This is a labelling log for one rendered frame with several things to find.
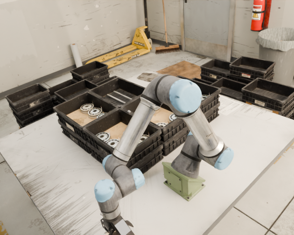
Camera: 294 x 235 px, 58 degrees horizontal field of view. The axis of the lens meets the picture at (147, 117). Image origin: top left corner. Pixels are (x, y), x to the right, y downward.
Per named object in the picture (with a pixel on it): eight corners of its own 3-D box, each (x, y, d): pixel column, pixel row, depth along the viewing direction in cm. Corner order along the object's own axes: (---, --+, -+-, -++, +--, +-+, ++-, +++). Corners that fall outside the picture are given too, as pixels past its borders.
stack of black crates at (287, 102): (290, 128, 260) (299, 88, 235) (275, 143, 245) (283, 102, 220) (252, 114, 286) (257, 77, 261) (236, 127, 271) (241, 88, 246)
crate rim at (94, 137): (163, 132, 152) (162, 129, 151) (122, 160, 136) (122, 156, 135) (120, 110, 178) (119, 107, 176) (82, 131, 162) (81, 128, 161)
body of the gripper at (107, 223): (116, 217, 115) (111, 199, 108) (129, 230, 109) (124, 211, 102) (102, 228, 111) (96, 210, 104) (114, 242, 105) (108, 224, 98)
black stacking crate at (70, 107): (122, 121, 183) (119, 107, 177) (86, 143, 167) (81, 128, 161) (91, 104, 209) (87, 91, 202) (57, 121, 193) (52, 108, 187)
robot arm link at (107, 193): (119, 185, 93) (97, 197, 90) (124, 205, 99) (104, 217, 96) (109, 173, 99) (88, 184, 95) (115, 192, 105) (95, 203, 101)
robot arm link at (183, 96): (216, 146, 136) (170, 68, 104) (240, 158, 125) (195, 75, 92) (201, 163, 134) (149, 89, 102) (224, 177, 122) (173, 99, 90)
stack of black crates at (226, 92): (252, 114, 286) (255, 86, 267) (236, 127, 271) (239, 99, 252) (220, 103, 313) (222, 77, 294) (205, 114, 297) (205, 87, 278)
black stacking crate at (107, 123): (163, 145, 157) (162, 130, 151) (125, 173, 142) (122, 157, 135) (122, 121, 183) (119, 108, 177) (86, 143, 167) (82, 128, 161)
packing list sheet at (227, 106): (245, 103, 205) (245, 103, 205) (227, 116, 193) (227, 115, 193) (210, 91, 227) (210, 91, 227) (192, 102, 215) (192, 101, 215)
